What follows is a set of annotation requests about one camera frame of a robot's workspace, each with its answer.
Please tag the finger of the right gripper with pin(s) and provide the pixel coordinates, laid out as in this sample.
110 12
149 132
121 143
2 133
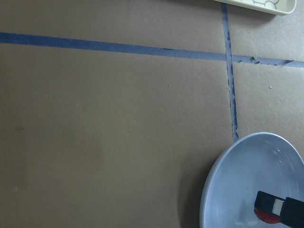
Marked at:
289 210

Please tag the red strawberry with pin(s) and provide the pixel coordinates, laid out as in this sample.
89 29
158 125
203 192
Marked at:
267 217

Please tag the blue plate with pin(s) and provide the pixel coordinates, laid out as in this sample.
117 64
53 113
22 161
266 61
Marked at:
258 162

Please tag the cream bear tray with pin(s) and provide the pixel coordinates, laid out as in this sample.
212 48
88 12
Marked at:
275 7

